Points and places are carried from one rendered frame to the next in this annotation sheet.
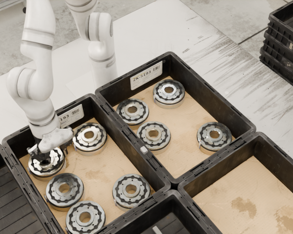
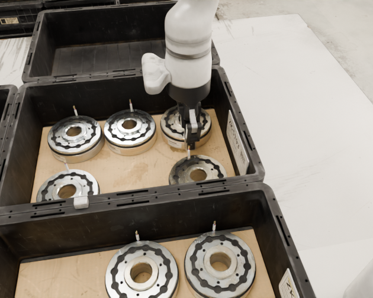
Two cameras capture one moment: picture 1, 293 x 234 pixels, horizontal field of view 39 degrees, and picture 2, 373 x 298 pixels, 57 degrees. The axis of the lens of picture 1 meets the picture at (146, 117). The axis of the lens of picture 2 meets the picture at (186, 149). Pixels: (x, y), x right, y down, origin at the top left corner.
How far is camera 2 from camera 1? 1.02 m
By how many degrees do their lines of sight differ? 66
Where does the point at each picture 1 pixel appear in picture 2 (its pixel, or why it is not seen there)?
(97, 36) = not seen: outside the picture
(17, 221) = not seen: hidden behind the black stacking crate
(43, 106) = (170, 15)
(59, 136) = (150, 71)
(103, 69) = (372, 267)
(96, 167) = (147, 178)
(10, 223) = not seen: hidden behind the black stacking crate
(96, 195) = (105, 164)
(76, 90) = (363, 249)
